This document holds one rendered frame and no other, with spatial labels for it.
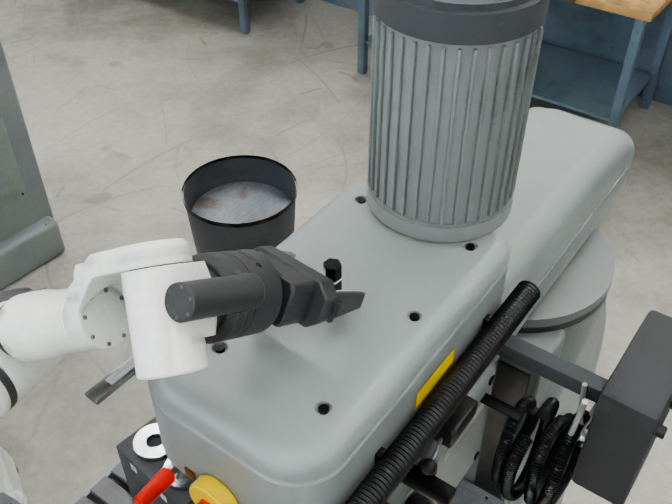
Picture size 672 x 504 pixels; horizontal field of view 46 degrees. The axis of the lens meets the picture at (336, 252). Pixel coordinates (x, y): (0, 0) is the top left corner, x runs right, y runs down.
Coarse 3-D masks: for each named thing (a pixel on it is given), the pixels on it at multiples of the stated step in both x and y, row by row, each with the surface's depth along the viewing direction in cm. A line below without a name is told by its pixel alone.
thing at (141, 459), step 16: (144, 432) 169; (128, 448) 167; (144, 448) 166; (160, 448) 166; (128, 464) 168; (144, 464) 164; (160, 464) 164; (128, 480) 175; (144, 480) 165; (176, 480) 160; (192, 480) 160; (160, 496) 163; (176, 496) 159
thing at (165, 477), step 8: (160, 472) 98; (168, 472) 98; (176, 472) 99; (152, 480) 97; (160, 480) 97; (168, 480) 97; (144, 488) 96; (152, 488) 96; (160, 488) 97; (136, 496) 95; (144, 496) 95; (152, 496) 96
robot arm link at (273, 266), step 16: (240, 256) 78; (256, 256) 79; (272, 256) 87; (288, 256) 88; (256, 272) 77; (272, 272) 79; (288, 272) 84; (304, 272) 85; (272, 288) 78; (288, 288) 81; (304, 288) 82; (320, 288) 84; (272, 304) 78; (288, 304) 81; (304, 304) 83; (320, 304) 84; (336, 304) 85; (256, 320) 77; (272, 320) 80; (288, 320) 82; (304, 320) 85; (320, 320) 84; (240, 336) 78
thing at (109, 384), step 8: (128, 360) 87; (120, 368) 86; (128, 368) 86; (112, 376) 85; (120, 376) 85; (128, 376) 85; (96, 384) 84; (104, 384) 84; (112, 384) 84; (120, 384) 85; (88, 392) 83; (96, 392) 83; (104, 392) 83; (112, 392) 84; (96, 400) 83
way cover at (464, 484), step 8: (464, 480) 165; (456, 488) 166; (464, 488) 165; (472, 488) 164; (480, 488) 163; (456, 496) 166; (464, 496) 165; (472, 496) 164; (480, 496) 163; (488, 496) 162
